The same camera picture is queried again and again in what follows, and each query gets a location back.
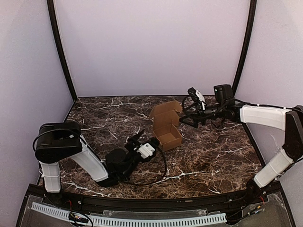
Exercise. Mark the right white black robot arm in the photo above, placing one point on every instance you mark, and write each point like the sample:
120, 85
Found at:
282, 125

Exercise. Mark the black front rail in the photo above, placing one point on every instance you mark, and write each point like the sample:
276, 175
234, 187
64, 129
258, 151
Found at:
80, 202

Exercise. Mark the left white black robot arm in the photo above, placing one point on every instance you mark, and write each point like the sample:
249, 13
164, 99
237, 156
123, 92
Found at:
59, 141

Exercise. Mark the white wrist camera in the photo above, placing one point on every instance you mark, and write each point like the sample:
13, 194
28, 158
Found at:
146, 150
197, 98

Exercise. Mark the brown cardboard box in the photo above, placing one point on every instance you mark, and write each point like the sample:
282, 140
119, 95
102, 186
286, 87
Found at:
165, 124

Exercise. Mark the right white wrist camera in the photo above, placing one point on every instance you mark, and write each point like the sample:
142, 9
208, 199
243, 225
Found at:
197, 98

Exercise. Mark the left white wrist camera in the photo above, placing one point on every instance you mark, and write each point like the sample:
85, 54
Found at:
146, 150

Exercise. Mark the left black frame post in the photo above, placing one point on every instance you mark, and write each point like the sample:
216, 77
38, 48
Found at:
59, 47

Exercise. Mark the white slotted cable duct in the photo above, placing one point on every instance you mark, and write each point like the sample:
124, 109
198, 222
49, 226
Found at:
129, 219

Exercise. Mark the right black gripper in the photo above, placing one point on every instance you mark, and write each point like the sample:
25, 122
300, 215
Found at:
195, 115

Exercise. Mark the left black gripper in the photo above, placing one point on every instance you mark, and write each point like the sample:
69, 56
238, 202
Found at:
134, 140

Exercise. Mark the right black frame post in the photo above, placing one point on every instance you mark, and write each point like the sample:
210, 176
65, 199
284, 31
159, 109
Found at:
245, 45

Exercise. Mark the black frame post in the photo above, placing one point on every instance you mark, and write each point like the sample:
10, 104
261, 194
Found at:
59, 47
245, 45

